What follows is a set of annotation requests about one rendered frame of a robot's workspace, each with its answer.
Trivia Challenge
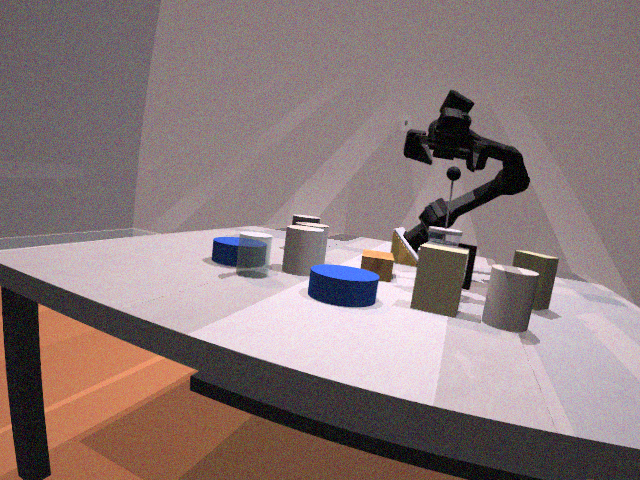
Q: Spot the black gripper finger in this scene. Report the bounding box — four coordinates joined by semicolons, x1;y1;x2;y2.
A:
466;144;486;172
410;134;432;165

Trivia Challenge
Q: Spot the blue short cylinder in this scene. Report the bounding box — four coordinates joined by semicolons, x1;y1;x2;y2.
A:
308;265;379;307
212;237;239;267

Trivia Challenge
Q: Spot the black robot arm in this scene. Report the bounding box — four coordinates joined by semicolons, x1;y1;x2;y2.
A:
403;90;530;253

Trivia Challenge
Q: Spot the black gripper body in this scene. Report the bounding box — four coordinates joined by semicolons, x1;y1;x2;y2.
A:
404;129;491;170

